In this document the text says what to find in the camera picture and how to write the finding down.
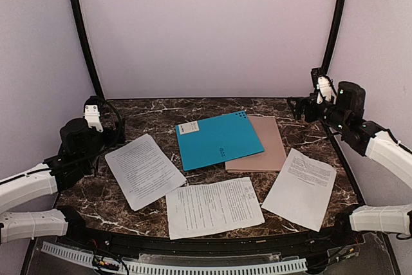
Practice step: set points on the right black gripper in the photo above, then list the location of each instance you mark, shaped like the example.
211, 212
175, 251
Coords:
306, 109

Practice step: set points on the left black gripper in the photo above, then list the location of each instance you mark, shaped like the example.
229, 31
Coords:
107, 134

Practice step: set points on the printed paper sheet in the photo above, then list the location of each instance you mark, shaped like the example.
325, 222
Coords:
143, 172
202, 210
301, 191

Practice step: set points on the teal folder with black inside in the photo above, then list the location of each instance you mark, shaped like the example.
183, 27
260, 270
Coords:
214, 140

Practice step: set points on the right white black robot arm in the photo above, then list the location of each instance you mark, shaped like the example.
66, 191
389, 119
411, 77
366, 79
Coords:
342, 108

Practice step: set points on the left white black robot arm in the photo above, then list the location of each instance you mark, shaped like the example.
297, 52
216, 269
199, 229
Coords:
81, 146

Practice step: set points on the tan brown folder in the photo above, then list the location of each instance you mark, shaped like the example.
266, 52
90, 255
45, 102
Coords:
273, 156

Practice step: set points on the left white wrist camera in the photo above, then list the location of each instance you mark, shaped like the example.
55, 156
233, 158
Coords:
92, 117

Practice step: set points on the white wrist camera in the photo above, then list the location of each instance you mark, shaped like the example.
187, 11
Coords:
92, 117
324, 87

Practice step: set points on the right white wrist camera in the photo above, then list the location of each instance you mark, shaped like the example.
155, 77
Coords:
324, 87

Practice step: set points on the right black frame post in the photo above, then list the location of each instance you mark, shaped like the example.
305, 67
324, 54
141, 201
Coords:
332, 38

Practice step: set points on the black frame post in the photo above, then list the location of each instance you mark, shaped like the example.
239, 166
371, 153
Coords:
332, 38
85, 47

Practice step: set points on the white slotted cable duct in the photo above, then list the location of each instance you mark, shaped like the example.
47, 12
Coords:
158, 265

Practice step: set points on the black front rail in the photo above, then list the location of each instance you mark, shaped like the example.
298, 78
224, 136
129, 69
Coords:
316, 247

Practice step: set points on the left black frame post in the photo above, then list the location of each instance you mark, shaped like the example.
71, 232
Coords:
85, 47

